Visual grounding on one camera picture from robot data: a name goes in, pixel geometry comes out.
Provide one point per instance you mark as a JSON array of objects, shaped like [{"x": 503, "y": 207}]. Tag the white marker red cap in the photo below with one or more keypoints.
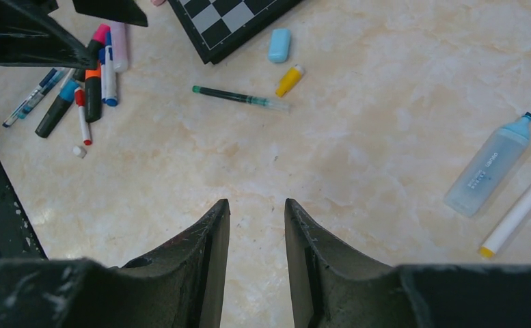
[{"x": 79, "y": 98}]

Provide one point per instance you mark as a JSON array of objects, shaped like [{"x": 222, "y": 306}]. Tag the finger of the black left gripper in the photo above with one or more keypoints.
[
  {"x": 122, "y": 11},
  {"x": 29, "y": 37}
]

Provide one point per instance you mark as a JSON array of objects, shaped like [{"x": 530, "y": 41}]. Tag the pale purple highlighter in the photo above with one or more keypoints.
[{"x": 119, "y": 46}]

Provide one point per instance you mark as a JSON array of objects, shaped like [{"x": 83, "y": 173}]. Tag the white marker yellow end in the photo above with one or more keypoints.
[{"x": 507, "y": 226}]

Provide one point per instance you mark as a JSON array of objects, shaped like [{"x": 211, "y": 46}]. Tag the green ink clear pen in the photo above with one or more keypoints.
[{"x": 242, "y": 98}]

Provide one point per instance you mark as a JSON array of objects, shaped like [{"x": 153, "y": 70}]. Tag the black highlighter pink cap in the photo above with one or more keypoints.
[{"x": 97, "y": 43}]

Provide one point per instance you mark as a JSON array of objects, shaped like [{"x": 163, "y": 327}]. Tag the small white cap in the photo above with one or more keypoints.
[{"x": 79, "y": 152}]

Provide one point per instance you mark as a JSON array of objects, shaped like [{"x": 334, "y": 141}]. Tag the black highlighter blue cap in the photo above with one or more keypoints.
[{"x": 58, "y": 109}]

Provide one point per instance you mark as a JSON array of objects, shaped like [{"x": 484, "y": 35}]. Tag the yellow marker cap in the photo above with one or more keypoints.
[{"x": 289, "y": 80}]

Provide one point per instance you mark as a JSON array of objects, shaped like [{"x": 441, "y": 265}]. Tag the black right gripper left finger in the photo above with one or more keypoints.
[{"x": 178, "y": 284}]

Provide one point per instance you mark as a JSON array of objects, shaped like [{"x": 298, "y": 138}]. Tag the black highlighter orange cap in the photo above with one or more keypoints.
[{"x": 93, "y": 90}]

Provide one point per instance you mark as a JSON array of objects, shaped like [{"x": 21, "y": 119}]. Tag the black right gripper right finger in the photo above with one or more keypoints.
[{"x": 335, "y": 285}]

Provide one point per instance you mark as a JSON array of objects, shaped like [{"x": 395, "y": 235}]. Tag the light blue highlighter body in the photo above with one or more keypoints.
[{"x": 489, "y": 167}]

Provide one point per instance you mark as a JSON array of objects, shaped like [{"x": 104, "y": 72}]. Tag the white marker blue cap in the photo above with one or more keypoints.
[{"x": 111, "y": 95}]

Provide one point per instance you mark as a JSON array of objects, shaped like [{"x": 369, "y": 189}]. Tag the light blue highlighter cap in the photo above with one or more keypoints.
[{"x": 279, "y": 46}]

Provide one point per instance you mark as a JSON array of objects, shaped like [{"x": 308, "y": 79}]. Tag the black grey chessboard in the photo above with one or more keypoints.
[{"x": 217, "y": 28}]

